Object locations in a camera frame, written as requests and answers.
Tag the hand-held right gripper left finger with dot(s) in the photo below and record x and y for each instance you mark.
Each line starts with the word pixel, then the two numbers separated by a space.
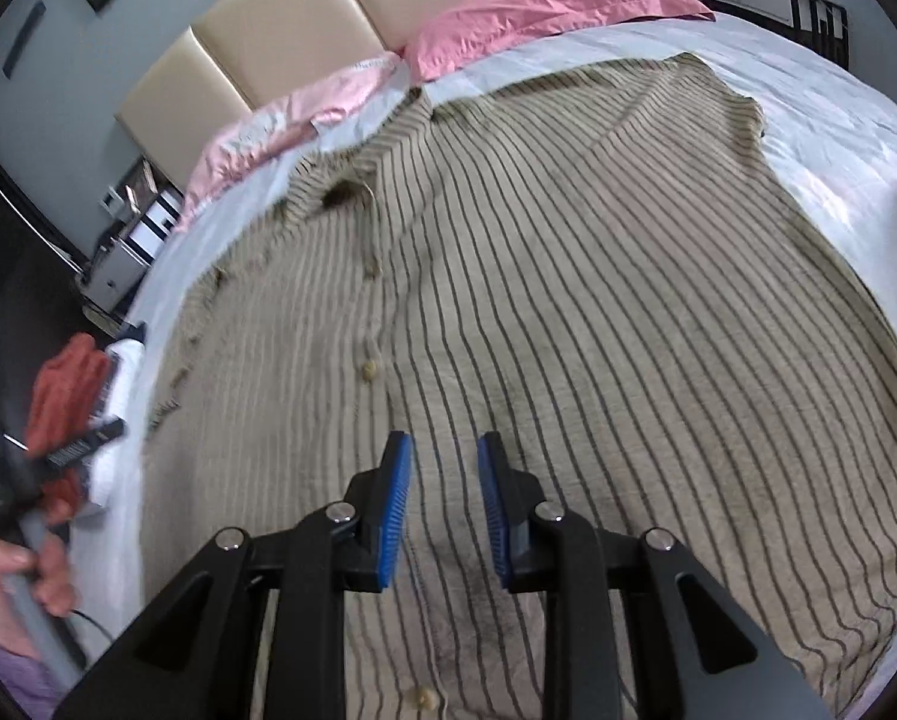
pixel 392 510

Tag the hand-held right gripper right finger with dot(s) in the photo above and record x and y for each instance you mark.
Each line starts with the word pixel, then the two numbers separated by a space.
pixel 493 510

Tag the olive striped button shirt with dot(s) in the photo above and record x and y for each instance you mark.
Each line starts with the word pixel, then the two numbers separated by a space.
pixel 606 277

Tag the person's left forearm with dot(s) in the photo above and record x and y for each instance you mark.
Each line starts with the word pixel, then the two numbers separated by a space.
pixel 6 679

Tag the orange fleece garment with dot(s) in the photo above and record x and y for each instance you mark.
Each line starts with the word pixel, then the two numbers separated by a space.
pixel 62 390

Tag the dark floral garment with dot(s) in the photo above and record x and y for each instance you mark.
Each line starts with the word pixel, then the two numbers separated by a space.
pixel 107 390

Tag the white fluffy garment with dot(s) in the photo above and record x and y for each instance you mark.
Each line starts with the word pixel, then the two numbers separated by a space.
pixel 129 367

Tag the navy cloth piece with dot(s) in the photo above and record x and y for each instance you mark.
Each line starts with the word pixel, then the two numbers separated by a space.
pixel 129 330

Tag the light pink pillow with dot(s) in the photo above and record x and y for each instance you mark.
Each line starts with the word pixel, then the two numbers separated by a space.
pixel 268 135

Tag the beige padded headboard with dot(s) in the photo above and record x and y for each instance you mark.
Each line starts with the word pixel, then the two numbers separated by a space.
pixel 306 15

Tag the deep pink pillow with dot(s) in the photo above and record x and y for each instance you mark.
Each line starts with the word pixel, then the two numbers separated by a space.
pixel 538 7

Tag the bed with white dotted sheet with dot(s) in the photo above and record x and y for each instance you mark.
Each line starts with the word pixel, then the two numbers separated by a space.
pixel 816 105

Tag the dark wall-mounted bar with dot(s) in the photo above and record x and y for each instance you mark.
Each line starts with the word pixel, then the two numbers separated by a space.
pixel 24 41

